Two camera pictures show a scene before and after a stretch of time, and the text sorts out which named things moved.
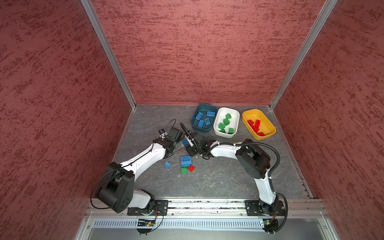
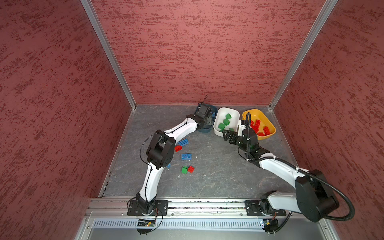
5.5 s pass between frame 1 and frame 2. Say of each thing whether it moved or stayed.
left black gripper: moved
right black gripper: moved
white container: stayed
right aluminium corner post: stayed
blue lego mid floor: moved
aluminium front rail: stayed
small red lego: stayed
